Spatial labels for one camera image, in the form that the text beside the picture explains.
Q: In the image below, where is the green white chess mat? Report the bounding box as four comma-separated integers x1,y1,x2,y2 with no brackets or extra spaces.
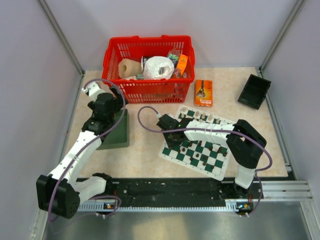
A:
158,105,235,181

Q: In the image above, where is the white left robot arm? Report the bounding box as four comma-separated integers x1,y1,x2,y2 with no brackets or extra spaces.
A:
36,79,128,219

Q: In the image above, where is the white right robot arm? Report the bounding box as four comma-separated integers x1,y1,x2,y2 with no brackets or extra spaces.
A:
156,114,267,198

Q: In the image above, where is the green plastic tray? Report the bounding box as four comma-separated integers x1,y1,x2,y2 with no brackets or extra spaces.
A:
97,109,130,151

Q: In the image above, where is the brown toilet paper roll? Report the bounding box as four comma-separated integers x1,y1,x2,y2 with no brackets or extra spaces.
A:
118,58,143,79

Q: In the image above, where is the red plastic shopping basket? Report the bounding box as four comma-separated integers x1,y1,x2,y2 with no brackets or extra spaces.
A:
102,35,196,104

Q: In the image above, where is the orange razor box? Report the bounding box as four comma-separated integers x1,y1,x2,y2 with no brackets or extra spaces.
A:
194,79,214,107

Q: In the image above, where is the white wrapped paper roll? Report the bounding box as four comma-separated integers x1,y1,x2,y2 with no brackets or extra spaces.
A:
143,56,175,80

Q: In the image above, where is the orange small carton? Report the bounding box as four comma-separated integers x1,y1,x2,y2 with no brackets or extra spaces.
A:
176,54,188,75

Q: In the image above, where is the black plastic bin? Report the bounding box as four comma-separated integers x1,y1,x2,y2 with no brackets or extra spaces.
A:
237,74,272,110

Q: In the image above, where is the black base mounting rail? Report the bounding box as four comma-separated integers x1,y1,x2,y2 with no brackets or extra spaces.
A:
77,176,266,208

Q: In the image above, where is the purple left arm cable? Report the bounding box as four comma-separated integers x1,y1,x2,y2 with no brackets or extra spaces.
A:
47,78,127,223

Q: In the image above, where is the metal frame rail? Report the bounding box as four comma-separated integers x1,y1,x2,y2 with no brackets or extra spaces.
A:
37,0,85,76

